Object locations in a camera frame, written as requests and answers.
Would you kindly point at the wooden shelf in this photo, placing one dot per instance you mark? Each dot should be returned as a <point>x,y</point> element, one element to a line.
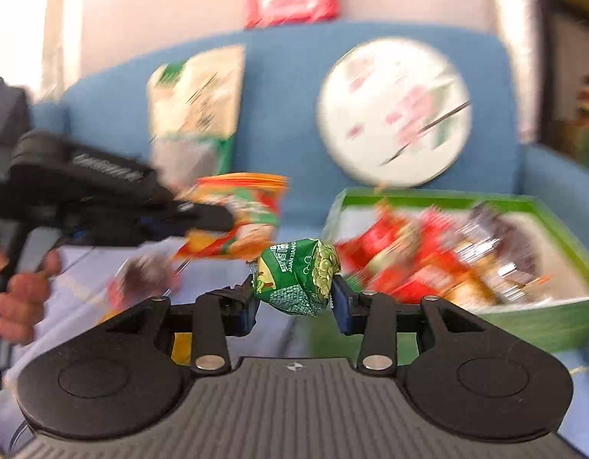
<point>571,57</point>

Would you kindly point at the large beige green snack bag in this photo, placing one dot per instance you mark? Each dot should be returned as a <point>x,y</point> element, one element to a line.
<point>194,110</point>

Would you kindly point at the light blue blanket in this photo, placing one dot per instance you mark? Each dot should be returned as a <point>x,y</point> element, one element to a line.
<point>84,287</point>

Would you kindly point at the green cardboard box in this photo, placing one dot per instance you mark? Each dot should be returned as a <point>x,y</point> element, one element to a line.
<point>528,330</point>

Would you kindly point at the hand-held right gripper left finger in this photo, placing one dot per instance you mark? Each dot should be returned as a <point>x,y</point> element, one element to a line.
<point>244,315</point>

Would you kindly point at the round floral fan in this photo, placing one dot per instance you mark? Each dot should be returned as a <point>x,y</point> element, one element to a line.
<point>394,114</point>

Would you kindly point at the green pea snack packet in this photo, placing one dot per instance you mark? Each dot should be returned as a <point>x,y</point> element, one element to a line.
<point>294,277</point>

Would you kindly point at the clear plastic roll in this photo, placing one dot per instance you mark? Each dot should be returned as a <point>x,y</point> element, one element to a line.
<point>514,57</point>

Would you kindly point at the person's left hand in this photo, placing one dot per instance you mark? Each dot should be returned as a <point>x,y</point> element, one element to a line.
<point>24,306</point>

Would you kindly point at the orange green snack packet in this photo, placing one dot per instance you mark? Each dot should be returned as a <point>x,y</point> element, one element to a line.
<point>237,220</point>

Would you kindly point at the dark red snack packet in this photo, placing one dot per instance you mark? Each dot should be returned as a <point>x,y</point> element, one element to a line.
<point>146,272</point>

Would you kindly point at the blue sofa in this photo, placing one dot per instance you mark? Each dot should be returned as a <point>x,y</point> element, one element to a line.
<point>284,81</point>

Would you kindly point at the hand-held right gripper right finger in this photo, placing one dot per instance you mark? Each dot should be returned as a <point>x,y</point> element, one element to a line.
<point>342,311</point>

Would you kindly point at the pile of snack packets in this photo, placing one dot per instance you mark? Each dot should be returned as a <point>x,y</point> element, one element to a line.
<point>433,258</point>

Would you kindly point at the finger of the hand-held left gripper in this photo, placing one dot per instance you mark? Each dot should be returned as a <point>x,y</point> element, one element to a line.
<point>206,217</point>

